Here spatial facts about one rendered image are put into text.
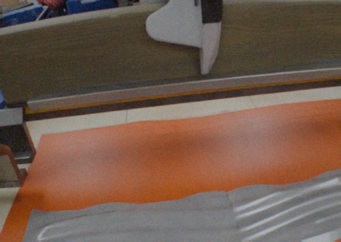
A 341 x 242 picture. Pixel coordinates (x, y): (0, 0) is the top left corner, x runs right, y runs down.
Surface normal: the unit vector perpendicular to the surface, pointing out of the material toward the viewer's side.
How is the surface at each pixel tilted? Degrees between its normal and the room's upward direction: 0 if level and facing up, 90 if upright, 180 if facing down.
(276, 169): 0
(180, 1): 85
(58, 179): 0
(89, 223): 31
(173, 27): 85
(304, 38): 90
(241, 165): 0
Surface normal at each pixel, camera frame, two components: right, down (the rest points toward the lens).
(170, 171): -0.08, -0.85
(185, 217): -0.10, -0.47
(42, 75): 0.08, 0.51
